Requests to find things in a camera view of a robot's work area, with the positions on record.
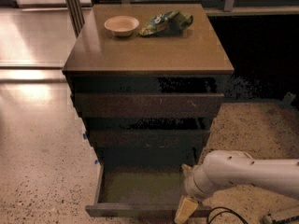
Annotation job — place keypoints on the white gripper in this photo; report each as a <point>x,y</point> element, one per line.
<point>191,185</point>

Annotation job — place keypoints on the drawer brown wood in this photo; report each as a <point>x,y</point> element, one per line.
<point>140,191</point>

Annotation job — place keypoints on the middle drawer brown front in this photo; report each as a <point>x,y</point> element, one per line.
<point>148,138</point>

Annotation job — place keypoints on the brown wooden drawer cabinet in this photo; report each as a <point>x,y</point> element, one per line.
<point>192,61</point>

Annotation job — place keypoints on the top drawer brown front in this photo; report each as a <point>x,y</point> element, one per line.
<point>148,105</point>

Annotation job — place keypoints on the grey power strip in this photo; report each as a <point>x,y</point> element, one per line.
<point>286,216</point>

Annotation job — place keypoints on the green chip bag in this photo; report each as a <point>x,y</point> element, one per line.
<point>168,23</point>

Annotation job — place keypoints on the beige round bowl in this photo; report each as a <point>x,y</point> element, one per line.
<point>121,26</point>

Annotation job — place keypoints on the metal window frame post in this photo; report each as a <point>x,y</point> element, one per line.
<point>76,15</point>

